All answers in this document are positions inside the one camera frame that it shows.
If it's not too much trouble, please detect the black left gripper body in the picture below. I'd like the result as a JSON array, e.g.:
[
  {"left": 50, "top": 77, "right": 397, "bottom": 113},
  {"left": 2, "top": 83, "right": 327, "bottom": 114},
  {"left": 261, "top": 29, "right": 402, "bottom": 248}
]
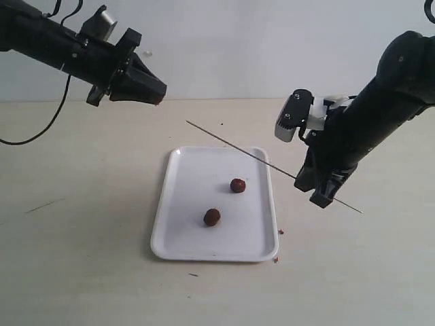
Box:
[{"left": 73, "top": 28, "right": 142, "bottom": 106}]

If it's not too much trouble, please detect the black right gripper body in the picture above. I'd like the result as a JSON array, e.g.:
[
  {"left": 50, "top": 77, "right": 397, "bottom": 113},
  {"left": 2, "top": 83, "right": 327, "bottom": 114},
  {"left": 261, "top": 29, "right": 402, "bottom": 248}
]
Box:
[{"left": 304, "top": 111, "right": 374, "bottom": 174}]

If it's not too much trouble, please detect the thin metal skewer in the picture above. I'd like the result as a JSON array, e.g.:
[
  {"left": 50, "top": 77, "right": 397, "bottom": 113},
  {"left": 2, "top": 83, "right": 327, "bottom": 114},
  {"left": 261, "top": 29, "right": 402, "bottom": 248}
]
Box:
[{"left": 186, "top": 120, "right": 364, "bottom": 214}]

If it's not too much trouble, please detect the red fruit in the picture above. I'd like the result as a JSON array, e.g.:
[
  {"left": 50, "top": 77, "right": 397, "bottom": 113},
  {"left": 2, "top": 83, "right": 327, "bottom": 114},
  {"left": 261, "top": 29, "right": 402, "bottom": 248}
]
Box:
[
  {"left": 230, "top": 178, "right": 246, "bottom": 194},
  {"left": 203, "top": 209, "right": 221, "bottom": 227}
]

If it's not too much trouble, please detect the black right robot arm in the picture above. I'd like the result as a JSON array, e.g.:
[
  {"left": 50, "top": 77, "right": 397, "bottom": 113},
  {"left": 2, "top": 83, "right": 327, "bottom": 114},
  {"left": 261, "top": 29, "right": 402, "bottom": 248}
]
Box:
[{"left": 294, "top": 31, "right": 434, "bottom": 208}]

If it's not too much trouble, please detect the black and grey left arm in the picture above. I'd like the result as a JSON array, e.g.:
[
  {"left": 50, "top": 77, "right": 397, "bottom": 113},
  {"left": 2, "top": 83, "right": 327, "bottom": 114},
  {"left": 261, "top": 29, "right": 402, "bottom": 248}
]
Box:
[{"left": 1, "top": 1, "right": 167, "bottom": 106}]

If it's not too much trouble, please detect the white plastic tray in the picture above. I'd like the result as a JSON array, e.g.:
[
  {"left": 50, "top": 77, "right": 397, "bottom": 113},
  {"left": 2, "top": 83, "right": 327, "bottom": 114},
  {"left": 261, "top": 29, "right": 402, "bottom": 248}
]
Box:
[{"left": 150, "top": 146, "right": 279, "bottom": 262}]

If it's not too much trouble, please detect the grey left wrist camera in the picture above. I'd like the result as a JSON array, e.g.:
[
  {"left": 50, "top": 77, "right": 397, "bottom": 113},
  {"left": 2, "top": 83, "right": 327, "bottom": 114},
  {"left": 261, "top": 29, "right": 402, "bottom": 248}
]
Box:
[{"left": 80, "top": 5, "right": 118, "bottom": 41}]

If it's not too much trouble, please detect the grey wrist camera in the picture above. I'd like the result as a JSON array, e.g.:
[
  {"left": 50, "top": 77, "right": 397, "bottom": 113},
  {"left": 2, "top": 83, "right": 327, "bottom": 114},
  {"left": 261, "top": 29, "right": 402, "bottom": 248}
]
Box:
[
  {"left": 275, "top": 89, "right": 314, "bottom": 143},
  {"left": 80, "top": 5, "right": 118, "bottom": 41}
]

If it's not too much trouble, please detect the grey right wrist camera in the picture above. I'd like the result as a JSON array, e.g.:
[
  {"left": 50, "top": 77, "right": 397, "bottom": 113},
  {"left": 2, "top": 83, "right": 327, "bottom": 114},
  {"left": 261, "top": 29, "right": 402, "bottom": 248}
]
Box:
[{"left": 275, "top": 89, "right": 314, "bottom": 143}]

